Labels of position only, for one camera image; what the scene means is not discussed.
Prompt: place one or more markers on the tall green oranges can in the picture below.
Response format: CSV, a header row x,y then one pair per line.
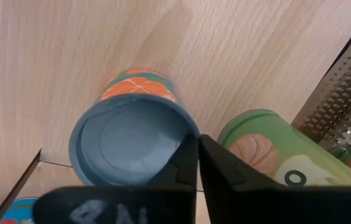
x,y
303,146

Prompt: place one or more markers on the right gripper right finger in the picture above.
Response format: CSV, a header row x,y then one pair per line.
x,y
272,205

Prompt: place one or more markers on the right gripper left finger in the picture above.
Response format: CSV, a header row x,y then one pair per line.
x,y
116,205

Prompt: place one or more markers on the short teal mandarin oranges can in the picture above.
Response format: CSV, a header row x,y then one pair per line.
x,y
132,140

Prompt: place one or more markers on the blue tomatoes can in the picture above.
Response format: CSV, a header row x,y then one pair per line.
x,y
16,213

